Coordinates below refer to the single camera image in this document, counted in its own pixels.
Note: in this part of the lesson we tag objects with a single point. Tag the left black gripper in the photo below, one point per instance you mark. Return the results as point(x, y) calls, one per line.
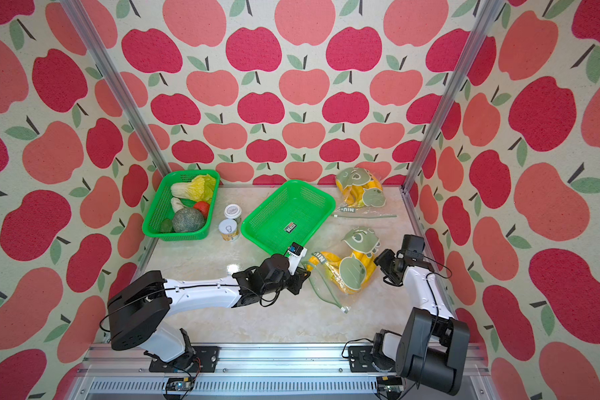
point(300, 277)

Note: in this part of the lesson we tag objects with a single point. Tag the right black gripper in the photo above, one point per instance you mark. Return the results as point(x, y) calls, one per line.
point(383, 261)

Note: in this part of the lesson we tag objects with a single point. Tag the zip bag of bananas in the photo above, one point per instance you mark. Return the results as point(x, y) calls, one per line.
point(363, 195)
point(345, 269)

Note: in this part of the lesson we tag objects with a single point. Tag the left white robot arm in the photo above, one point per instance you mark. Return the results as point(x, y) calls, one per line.
point(136, 315)

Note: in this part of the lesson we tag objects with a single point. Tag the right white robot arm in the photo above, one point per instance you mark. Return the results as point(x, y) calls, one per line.
point(433, 346)

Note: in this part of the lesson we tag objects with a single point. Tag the pull-tab tin can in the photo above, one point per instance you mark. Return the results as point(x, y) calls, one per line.
point(228, 229)

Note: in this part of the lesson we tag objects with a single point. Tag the empty green plastic basket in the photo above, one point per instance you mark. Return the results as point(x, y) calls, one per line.
point(292, 214)

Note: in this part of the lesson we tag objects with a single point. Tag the white lidded cup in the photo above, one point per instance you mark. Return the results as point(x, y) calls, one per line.
point(233, 212)

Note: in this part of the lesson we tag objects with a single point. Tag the red tomato toy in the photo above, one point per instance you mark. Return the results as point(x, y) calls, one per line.
point(203, 207)

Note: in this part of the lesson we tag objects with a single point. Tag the green netted melon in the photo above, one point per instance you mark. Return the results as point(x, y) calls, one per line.
point(188, 220)

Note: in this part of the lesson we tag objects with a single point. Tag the green basket with vegetables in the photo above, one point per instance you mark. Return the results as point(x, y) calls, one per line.
point(161, 207)

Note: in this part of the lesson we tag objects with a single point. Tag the napa cabbage toy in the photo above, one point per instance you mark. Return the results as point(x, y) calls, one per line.
point(201, 188)

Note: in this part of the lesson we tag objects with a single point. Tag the green pepper toy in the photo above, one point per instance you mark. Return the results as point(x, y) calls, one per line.
point(166, 226)

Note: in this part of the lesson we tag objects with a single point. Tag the white mushroom toy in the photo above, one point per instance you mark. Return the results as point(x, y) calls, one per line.
point(176, 204)

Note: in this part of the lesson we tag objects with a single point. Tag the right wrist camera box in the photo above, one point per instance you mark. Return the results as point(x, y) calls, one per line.
point(413, 247)

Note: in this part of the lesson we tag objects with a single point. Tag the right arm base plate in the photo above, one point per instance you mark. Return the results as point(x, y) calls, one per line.
point(366, 359)

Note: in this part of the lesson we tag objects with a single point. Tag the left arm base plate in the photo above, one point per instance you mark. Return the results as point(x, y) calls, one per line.
point(203, 359)

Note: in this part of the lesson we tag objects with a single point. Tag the front aluminium rail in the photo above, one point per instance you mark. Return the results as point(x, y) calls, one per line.
point(244, 371)

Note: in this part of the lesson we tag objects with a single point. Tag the right aluminium frame post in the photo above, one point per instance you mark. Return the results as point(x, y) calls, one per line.
point(484, 22)

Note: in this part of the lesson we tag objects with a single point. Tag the aluminium frame post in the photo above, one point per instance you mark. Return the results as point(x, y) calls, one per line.
point(484, 22)
point(79, 18)

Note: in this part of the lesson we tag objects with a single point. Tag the left aluminium frame post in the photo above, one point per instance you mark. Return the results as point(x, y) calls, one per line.
point(79, 18)

